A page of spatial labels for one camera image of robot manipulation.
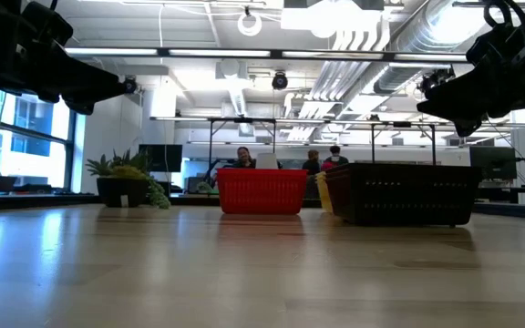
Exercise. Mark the black overhead camera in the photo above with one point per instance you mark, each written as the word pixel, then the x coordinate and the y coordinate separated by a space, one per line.
pixel 280 81
pixel 130 85

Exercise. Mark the black monitor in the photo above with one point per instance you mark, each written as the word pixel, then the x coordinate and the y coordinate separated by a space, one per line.
pixel 160 158
pixel 492 162

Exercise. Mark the black background station frame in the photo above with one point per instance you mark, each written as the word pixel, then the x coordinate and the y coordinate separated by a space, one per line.
pixel 242 120
pixel 401 124

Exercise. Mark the person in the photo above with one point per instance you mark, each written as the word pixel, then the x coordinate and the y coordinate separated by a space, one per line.
pixel 335 157
pixel 311 164
pixel 244 157

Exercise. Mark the black aluminium table frame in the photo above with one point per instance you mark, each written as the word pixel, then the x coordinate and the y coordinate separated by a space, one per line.
pixel 39 201

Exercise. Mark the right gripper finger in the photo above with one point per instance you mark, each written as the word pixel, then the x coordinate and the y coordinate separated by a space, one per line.
pixel 465 116
pixel 447 96

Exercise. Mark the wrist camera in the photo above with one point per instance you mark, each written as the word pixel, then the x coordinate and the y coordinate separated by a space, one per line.
pixel 46 25
pixel 495 45

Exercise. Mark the red plastic basket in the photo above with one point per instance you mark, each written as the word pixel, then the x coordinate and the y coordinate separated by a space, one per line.
pixel 262 171
pixel 262 196

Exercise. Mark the white monitor back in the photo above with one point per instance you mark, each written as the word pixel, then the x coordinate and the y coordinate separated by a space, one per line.
pixel 267 160

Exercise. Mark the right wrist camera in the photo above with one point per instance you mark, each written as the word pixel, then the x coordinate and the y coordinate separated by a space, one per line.
pixel 495 45

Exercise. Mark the potted succulent plant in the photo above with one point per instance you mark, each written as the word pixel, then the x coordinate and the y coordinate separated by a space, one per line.
pixel 123 191

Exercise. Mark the yellow plastic basket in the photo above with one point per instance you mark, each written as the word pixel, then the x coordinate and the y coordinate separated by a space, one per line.
pixel 324 196
pixel 322 173

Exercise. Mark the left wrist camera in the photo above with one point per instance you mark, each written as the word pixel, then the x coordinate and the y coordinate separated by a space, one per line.
pixel 46 25

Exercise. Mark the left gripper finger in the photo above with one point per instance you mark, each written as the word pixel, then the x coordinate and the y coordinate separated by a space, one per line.
pixel 96 76
pixel 82 98

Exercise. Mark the black plastic basket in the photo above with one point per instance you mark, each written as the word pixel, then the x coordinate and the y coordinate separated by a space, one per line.
pixel 404 166
pixel 404 205

